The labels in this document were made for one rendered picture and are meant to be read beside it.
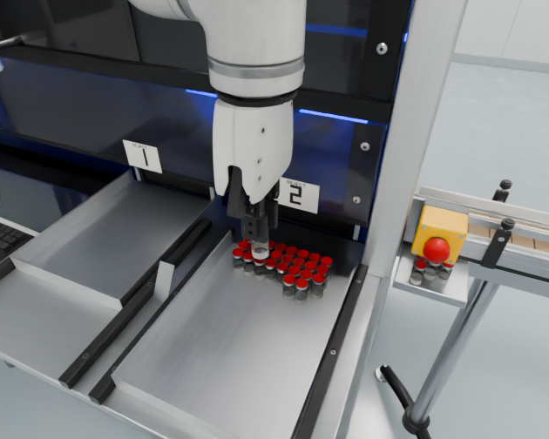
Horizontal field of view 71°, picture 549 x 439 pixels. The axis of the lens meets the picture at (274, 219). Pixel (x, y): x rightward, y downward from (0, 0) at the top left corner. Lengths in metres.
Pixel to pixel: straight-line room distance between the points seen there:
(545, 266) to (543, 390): 1.08
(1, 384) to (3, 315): 1.11
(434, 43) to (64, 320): 0.69
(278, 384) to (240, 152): 0.37
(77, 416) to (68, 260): 0.94
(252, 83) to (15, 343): 0.59
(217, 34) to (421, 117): 0.33
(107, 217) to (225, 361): 0.46
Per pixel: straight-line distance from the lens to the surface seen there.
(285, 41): 0.33
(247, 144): 0.35
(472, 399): 1.75
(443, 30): 0.55
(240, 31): 0.32
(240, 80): 0.33
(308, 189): 0.68
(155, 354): 0.66
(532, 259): 0.85
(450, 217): 0.69
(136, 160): 0.87
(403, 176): 0.63
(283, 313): 0.68
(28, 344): 0.76
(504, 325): 2.02
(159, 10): 0.37
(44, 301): 0.81
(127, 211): 0.94
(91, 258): 0.85
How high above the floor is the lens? 1.42
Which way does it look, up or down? 39 degrees down
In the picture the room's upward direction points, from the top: straight up
